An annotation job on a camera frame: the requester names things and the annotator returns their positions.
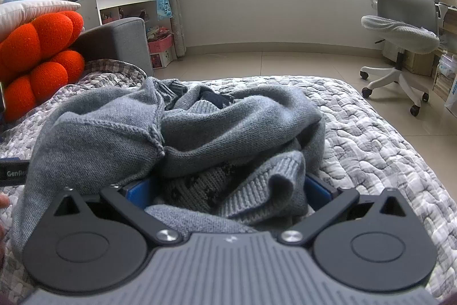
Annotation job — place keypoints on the clear plastic bags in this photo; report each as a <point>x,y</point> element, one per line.
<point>446,76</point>

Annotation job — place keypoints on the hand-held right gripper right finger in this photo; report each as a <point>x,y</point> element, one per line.
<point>319,192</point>

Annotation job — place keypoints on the orange flower cushion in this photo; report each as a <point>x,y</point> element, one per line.
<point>39,40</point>

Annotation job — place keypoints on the pink storage basket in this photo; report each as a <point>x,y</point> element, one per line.
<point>160,45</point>

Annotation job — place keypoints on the grey knit sweater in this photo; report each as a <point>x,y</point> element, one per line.
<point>107,140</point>

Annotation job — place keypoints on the white storage box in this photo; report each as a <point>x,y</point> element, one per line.
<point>160,60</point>

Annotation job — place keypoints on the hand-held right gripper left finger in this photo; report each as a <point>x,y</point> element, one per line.
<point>137,192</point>

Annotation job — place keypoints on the grey quilted blanket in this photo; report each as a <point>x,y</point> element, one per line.
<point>371,155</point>

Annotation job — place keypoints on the cardboard box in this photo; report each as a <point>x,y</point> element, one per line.
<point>417,62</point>

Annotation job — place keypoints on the person's left hand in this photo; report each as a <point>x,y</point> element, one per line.
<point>3,202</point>

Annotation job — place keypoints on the blue plastic bag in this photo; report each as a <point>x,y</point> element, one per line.
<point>163,3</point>

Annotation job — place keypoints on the grey office chair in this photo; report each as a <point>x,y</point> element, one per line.
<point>407,5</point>

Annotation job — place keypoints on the white pillow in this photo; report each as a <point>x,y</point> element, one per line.
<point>32,10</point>

